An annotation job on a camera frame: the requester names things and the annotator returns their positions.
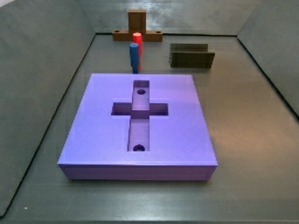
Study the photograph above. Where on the brown T-shaped block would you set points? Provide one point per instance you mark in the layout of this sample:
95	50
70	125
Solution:
136	30

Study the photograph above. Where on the dark grey fixture block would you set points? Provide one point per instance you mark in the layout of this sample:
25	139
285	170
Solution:
191	56

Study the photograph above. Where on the red peg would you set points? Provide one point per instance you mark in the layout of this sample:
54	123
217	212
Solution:
137	39

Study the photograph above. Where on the blue peg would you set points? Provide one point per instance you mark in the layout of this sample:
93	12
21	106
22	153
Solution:
133	57

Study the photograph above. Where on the purple board with cross slot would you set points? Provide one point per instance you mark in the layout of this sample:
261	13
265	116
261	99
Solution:
139	130

